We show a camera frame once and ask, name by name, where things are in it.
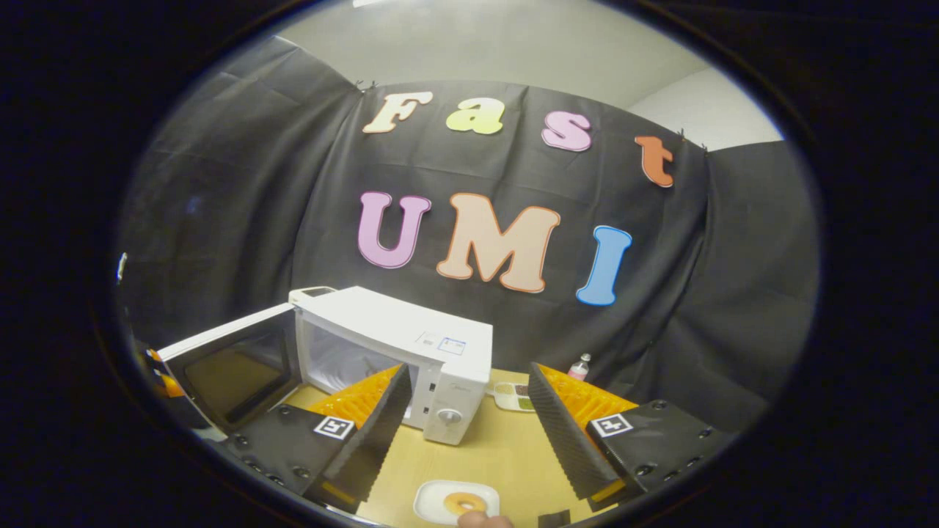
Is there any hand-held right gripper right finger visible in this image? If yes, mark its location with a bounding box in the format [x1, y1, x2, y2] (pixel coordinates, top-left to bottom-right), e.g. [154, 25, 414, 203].
[528, 362, 738, 513]

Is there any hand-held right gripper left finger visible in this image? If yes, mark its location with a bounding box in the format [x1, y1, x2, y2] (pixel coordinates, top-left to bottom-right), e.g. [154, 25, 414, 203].
[220, 364, 413, 514]

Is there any glazed donut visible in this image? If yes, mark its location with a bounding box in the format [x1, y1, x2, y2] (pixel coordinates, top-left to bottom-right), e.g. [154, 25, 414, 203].
[443, 492, 488, 516]

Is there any white microwave oven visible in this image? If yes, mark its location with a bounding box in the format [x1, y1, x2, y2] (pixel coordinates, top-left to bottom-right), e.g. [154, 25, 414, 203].
[158, 286, 494, 447]

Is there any white divided snack tray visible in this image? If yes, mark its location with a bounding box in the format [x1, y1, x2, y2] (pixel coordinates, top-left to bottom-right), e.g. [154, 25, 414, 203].
[493, 381, 536, 413]

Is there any white square plate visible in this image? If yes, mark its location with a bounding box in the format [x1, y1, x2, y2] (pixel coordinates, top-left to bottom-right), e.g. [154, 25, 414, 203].
[413, 480, 501, 526]

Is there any black backdrop cloth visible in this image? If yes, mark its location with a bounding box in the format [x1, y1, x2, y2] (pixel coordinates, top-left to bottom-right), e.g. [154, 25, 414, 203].
[117, 35, 821, 433]

